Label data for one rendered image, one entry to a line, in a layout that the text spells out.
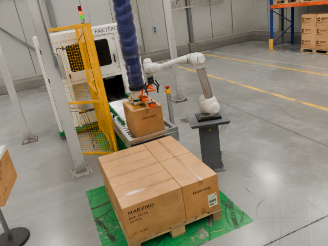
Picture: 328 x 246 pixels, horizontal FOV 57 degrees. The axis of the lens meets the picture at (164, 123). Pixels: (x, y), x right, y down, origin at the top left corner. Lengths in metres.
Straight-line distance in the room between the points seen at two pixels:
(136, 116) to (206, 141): 0.97
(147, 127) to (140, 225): 1.52
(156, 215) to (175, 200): 0.23
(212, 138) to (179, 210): 1.25
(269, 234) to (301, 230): 0.30
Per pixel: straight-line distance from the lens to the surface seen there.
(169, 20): 6.93
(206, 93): 3.63
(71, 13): 12.45
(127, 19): 3.97
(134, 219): 2.94
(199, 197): 3.12
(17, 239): 3.90
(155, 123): 4.08
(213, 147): 4.02
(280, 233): 3.26
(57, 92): 4.36
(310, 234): 3.30
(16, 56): 12.44
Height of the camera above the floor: 2.17
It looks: 21 degrees down
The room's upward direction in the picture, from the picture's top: 9 degrees counter-clockwise
